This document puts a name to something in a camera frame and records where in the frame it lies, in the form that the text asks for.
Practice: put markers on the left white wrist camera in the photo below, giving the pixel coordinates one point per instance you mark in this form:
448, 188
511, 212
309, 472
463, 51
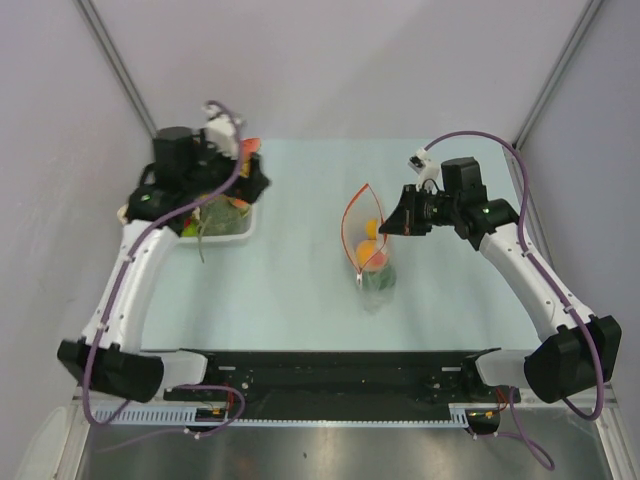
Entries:
220, 129

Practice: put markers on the green lime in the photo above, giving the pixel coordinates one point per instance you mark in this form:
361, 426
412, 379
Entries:
190, 230

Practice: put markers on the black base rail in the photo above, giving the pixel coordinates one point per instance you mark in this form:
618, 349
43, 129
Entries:
396, 385

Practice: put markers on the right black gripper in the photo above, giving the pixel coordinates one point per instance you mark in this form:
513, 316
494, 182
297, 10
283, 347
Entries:
404, 220

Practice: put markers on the yellow orange peach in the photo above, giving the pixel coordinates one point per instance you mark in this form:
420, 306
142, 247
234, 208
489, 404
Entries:
364, 251

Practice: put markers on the green bell pepper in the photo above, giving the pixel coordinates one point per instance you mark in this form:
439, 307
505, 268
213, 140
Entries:
379, 280

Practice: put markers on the white food tray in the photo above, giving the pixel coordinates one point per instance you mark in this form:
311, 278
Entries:
195, 217

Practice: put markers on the red peach with leaf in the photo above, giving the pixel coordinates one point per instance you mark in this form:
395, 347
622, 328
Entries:
239, 203

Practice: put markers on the green broccoli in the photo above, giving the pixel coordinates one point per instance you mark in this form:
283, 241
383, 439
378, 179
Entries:
219, 218

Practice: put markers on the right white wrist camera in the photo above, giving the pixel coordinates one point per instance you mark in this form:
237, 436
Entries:
427, 170

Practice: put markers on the white cable duct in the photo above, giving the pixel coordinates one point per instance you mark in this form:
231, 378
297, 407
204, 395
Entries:
211, 416

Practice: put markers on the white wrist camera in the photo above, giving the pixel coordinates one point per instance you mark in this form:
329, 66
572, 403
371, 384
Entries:
220, 129
427, 170

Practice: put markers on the watermelon slice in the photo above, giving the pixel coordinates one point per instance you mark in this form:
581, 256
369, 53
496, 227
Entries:
251, 145

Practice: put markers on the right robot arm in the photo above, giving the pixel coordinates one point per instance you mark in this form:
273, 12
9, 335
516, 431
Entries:
578, 349

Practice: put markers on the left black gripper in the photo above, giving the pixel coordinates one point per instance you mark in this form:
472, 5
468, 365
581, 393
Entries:
250, 188

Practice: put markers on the yellow lemon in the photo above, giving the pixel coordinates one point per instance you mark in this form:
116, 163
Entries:
371, 229

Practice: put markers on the clear zip top bag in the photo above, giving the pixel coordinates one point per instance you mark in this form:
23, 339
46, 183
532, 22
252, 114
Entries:
362, 207

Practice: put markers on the white green leek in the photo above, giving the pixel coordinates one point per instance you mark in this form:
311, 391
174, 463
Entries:
122, 214

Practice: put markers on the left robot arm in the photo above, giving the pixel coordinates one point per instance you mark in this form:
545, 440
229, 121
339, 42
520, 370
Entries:
189, 167

